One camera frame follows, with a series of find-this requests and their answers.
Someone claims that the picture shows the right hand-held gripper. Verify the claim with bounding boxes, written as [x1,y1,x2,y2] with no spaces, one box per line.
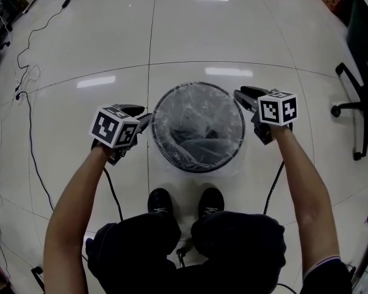
[233,85,299,146]

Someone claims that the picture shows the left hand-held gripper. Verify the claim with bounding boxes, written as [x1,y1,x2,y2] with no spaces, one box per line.
[89,104,153,167]

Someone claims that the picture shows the clear plastic trash bag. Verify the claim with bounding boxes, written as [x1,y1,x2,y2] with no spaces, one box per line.
[150,82,247,178]

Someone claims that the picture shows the black round wastebasket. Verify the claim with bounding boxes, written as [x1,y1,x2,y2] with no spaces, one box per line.
[150,81,247,174]

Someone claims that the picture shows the person's right forearm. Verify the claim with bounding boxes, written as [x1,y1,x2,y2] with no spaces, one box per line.
[271,126,341,276]

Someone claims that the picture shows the person's left forearm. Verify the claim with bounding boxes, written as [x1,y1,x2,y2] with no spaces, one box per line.
[42,145,124,294]

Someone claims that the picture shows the person's left black shoe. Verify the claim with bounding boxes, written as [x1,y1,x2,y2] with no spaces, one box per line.
[147,187,174,217]

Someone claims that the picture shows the person's black shoe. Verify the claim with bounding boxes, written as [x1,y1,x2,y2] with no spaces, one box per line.
[147,187,174,217]
[198,187,226,219]

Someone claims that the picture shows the person's right black shoe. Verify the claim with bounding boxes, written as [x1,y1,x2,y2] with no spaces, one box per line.
[198,187,226,219]

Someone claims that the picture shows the black office chair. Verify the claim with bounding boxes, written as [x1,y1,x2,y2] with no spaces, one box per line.
[330,0,368,162]

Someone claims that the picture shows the person's dark trousers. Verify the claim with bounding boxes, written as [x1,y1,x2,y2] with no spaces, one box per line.
[85,210,288,294]

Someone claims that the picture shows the person's dark shirt sleeve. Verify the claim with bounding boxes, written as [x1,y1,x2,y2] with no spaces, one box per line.
[299,255,354,294]

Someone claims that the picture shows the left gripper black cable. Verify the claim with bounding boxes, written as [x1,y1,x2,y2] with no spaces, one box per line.
[102,166,125,222]

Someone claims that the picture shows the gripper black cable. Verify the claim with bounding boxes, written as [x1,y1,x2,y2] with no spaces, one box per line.
[102,166,125,222]
[263,160,286,216]

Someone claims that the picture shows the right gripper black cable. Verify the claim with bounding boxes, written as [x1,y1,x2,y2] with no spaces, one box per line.
[263,160,286,216]

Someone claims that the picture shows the long black floor cable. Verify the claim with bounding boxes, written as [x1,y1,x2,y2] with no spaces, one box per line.
[14,0,72,212]

